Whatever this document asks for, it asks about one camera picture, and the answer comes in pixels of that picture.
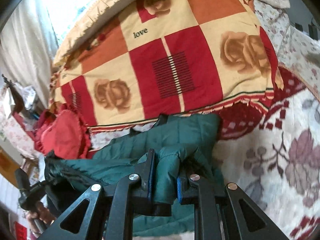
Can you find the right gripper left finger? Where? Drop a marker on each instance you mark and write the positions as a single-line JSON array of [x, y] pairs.
[[106, 212]]

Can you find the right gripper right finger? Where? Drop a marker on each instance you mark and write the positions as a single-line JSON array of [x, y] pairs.
[[224, 212]]

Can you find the green quilted puffer jacket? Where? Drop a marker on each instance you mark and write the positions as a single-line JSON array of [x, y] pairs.
[[179, 142]]

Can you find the person's left hand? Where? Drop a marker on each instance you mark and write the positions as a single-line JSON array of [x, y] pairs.
[[42, 213]]

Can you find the red heart shaped pillow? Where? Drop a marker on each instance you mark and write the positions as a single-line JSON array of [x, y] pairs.
[[65, 134]]

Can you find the white maroon floral blanket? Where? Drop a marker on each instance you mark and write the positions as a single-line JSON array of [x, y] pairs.
[[274, 156]]

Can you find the white curtain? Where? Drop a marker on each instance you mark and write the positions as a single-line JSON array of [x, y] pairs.
[[31, 37]]

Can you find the red cream rose patterned quilt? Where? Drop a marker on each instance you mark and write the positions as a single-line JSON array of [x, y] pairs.
[[169, 57]]

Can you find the cream frilled pillow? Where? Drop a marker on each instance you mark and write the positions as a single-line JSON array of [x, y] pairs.
[[87, 24]]

